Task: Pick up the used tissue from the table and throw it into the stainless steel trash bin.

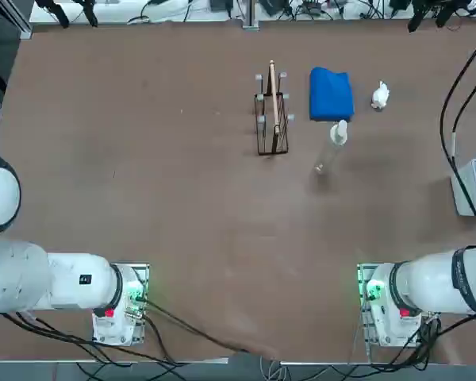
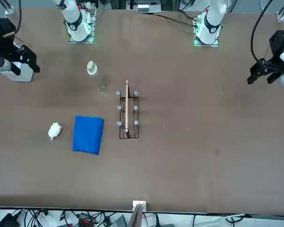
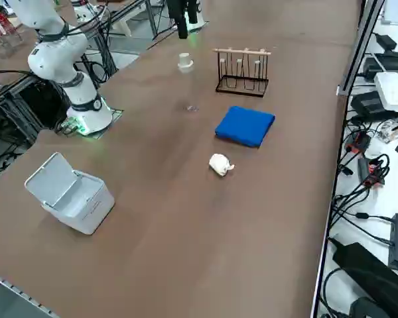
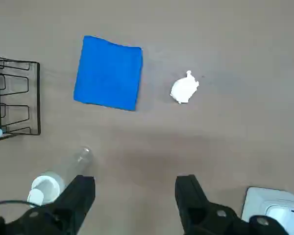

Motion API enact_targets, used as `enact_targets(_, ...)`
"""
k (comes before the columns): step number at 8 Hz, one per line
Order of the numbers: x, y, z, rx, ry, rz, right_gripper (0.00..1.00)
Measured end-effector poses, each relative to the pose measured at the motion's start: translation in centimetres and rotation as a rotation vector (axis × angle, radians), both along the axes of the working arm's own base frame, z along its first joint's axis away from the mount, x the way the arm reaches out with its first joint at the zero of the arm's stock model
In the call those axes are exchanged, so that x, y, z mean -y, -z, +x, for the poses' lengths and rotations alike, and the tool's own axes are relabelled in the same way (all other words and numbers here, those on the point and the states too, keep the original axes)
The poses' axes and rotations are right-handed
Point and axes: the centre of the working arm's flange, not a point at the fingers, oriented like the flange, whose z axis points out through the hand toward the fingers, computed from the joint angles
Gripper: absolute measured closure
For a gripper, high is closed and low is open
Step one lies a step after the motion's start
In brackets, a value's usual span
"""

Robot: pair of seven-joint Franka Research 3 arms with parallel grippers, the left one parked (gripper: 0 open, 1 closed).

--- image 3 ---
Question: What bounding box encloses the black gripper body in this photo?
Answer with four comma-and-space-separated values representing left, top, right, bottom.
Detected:
167, 0, 188, 20

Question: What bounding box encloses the white tissue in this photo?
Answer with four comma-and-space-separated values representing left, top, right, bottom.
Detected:
208, 153, 235, 178

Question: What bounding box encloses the silver lidded trash bin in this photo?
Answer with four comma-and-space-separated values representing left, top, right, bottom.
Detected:
24, 152, 115, 236

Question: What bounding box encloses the clear bottle with white cap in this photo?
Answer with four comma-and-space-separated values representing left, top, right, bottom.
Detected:
176, 52, 200, 113

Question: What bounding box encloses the folded blue cloth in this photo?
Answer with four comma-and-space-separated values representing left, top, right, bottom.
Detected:
214, 105, 276, 149

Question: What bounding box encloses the clear shelf with red packets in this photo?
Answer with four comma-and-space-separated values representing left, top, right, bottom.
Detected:
0, 8, 24, 57

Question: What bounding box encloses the black power strip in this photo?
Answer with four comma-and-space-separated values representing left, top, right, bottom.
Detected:
364, 52, 398, 79

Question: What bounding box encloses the red and black connector device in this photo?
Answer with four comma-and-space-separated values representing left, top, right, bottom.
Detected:
346, 132, 372, 153

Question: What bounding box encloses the white power adapter box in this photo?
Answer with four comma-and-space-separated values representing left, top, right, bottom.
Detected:
373, 72, 398, 112

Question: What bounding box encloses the black flat case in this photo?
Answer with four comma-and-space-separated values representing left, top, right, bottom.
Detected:
328, 238, 398, 318

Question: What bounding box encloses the black wire cup rack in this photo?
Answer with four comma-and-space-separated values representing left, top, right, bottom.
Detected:
213, 47, 273, 99

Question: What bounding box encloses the aluminium frame post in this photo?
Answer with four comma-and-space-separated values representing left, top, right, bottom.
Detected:
337, 0, 385, 97

